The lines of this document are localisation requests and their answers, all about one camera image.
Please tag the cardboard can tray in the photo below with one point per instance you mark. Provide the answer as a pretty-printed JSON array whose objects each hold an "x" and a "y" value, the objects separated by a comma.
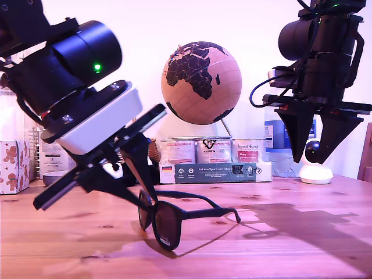
[{"x": 203, "y": 173}]

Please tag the black sunglasses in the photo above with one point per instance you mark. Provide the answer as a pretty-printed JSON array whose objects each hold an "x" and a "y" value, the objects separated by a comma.
[{"x": 165, "y": 223}]

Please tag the grey bowl white inside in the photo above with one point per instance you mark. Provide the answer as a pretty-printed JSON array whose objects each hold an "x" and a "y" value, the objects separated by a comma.
[{"x": 53, "y": 177}]

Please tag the cork globe on metal stand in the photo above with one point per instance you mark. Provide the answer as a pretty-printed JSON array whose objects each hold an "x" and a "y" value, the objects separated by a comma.
[{"x": 203, "y": 87}]

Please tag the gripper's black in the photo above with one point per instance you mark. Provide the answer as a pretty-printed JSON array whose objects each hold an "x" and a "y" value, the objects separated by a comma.
[
  {"x": 325, "y": 78},
  {"x": 58, "y": 190}
]

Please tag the small white round camera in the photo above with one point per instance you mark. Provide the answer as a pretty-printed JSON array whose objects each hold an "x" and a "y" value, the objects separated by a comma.
[{"x": 315, "y": 174}]

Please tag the gingerbread print tissue box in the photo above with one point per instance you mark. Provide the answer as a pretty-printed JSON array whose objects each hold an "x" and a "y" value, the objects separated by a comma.
[{"x": 14, "y": 168}]

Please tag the large clear water bottle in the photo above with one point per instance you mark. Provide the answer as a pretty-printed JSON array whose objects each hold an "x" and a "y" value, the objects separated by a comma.
[{"x": 276, "y": 162}]

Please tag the clear plastic lidded container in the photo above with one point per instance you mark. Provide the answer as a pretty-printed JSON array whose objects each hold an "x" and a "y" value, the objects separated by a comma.
[{"x": 11, "y": 128}]

